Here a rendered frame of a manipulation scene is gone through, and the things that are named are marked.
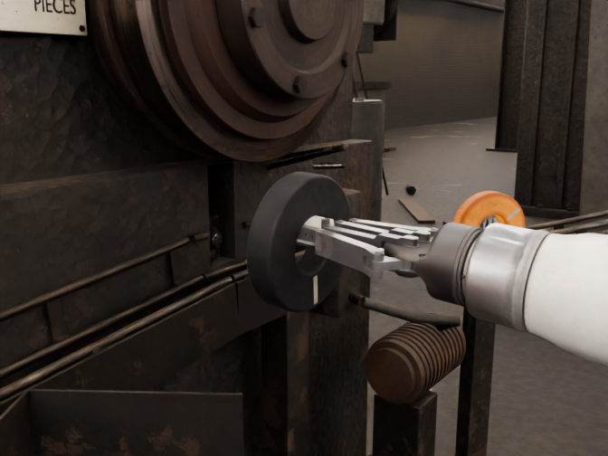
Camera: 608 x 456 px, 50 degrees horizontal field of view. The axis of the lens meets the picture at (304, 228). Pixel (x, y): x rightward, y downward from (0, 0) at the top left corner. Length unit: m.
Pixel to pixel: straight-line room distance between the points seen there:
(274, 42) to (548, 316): 0.52
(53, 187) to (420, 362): 0.70
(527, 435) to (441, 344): 0.83
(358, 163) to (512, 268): 0.87
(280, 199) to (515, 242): 0.24
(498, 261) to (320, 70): 0.49
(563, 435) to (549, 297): 1.57
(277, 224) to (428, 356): 0.65
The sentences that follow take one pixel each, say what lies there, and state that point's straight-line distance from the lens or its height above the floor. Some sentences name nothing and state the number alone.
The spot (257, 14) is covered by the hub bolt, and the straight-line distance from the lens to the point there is 0.85.
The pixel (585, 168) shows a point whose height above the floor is 0.55.
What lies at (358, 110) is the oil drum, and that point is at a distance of 3.71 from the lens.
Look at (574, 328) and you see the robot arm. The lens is 0.56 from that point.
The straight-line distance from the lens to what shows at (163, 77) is 0.86.
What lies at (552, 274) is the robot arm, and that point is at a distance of 0.56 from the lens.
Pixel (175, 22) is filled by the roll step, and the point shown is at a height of 1.07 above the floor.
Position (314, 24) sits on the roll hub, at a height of 1.08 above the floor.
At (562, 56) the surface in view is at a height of 1.16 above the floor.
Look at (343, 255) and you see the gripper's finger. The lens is 0.64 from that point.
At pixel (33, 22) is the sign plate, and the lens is 0.92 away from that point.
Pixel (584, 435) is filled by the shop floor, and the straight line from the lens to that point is 2.13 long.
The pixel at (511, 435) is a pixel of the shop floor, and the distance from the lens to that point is 2.06.
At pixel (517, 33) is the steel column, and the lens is 9.86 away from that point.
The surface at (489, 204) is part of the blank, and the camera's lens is 1.35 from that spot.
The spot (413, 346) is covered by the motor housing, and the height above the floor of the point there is 0.53.
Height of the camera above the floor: 1.00
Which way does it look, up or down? 13 degrees down
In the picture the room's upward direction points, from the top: straight up
